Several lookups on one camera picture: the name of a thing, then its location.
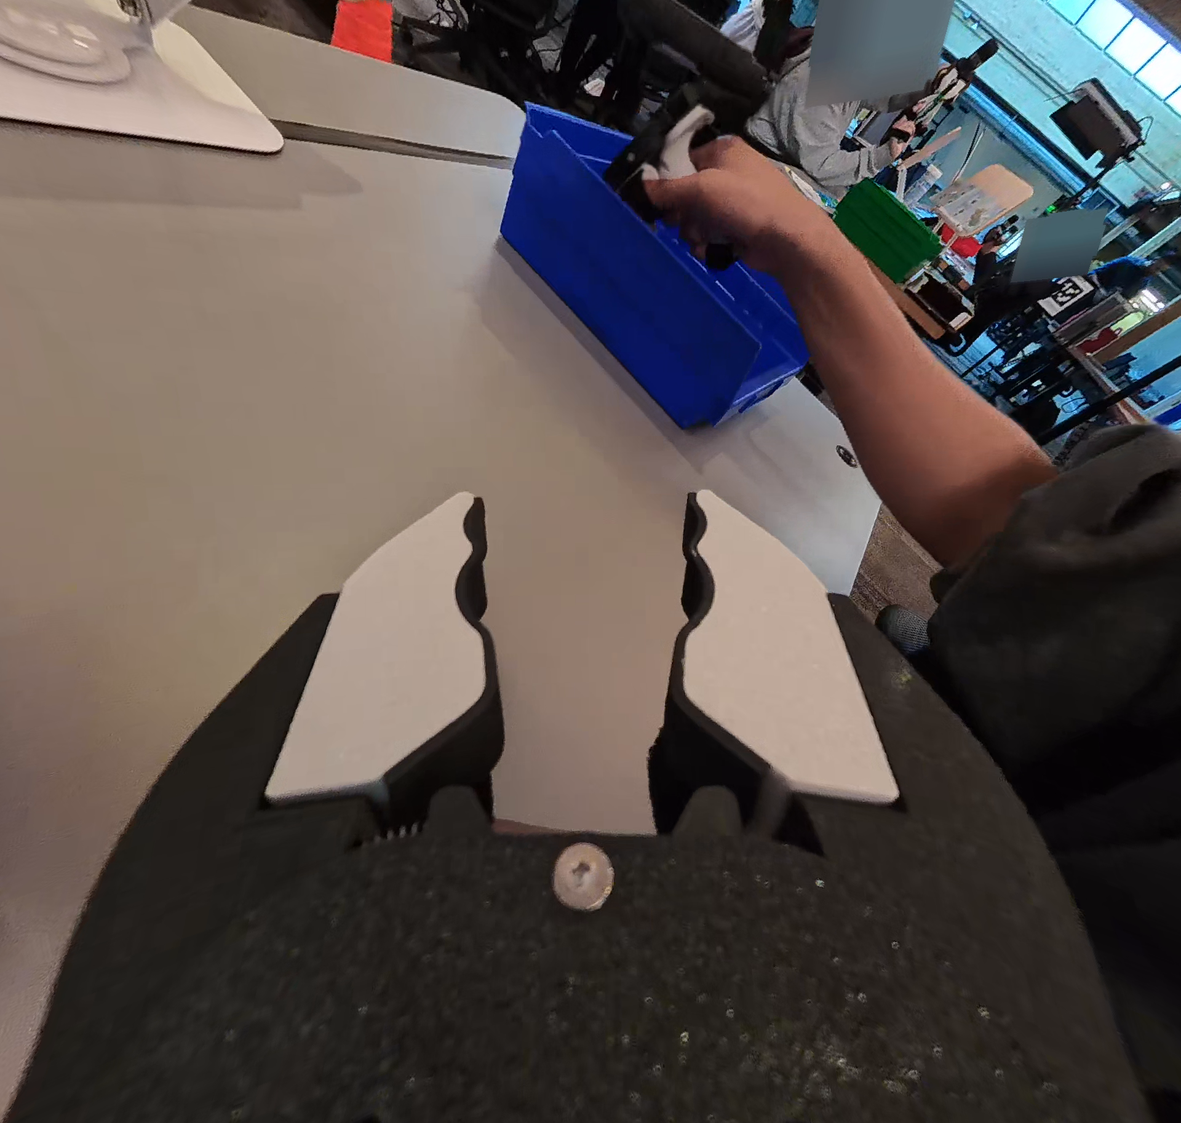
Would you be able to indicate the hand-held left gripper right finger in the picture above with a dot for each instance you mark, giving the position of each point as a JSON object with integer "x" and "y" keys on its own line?
{"x": 790, "y": 681}

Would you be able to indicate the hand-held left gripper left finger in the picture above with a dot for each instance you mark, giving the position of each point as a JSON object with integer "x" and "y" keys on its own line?
{"x": 378, "y": 681}

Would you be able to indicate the blue plastic bin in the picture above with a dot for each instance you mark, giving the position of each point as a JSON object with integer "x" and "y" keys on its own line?
{"x": 628, "y": 275}

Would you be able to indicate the person's right forearm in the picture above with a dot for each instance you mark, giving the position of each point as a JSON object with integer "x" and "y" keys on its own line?
{"x": 923, "y": 386}

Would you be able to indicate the person's right hand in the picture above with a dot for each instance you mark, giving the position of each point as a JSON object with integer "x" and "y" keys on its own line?
{"x": 748, "y": 202}

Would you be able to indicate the green box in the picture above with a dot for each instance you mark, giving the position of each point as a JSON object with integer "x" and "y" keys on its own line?
{"x": 886, "y": 230}

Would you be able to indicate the orange striped bar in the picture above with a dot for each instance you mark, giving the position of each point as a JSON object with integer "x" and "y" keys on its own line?
{"x": 364, "y": 30}

